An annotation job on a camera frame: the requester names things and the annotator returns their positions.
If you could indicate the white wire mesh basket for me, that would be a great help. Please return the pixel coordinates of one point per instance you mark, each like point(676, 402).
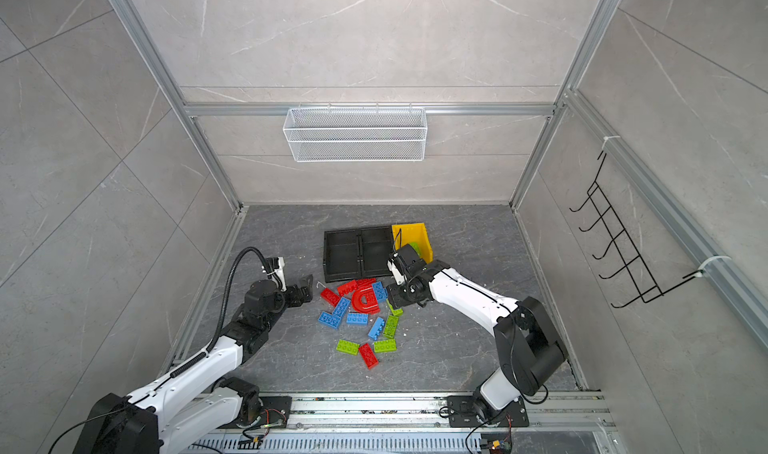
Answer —
point(356, 134)

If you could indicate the black plastic bin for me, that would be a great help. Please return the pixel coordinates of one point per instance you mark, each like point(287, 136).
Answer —
point(376, 247)
point(341, 255)

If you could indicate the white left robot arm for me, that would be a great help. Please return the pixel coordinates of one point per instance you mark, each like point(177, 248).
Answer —
point(172, 412)

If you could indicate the blue long lego brick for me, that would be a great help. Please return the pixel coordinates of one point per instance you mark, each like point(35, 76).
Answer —
point(341, 307)

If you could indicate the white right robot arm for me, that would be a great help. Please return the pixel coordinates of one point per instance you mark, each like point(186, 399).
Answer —
point(529, 348)

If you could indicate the blue square lego brick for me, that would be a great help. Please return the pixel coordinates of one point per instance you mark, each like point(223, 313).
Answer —
point(379, 291)

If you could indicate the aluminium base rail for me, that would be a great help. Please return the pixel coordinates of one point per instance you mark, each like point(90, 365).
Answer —
point(408, 422)

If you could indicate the green long lego brick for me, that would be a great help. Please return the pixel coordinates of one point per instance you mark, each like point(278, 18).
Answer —
point(394, 312)

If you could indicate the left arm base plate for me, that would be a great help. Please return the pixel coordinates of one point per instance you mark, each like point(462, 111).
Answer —
point(264, 412)

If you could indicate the black plastic bin left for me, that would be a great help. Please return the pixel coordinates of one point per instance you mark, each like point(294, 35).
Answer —
point(341, 255)

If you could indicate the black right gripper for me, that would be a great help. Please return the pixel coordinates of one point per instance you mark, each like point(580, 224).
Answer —
point(394, 297)

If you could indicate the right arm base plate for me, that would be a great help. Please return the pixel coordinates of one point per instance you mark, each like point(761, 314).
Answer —
point(462, 412)

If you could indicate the red long lego brick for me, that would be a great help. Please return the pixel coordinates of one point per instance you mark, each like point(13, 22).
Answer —
point(353, 286)

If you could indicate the black wire hook rack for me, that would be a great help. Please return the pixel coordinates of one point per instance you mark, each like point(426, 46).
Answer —
point(632, 262)

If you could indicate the red arch lego piece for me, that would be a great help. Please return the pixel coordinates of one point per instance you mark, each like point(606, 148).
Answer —
point(364, 301)

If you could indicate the red flat lego plate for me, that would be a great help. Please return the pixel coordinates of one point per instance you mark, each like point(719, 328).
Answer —
point(330, 297)

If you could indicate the black plastic bin middle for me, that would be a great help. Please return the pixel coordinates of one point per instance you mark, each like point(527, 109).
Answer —
point(376, 247)

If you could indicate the yellow plastic bin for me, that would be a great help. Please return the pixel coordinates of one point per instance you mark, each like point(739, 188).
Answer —
point(416, 235)

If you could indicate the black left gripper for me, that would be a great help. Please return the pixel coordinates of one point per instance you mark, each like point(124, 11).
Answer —
point(297, 299)

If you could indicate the red lego brick bottom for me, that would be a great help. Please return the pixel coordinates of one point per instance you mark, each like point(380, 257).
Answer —
point(367, 354)

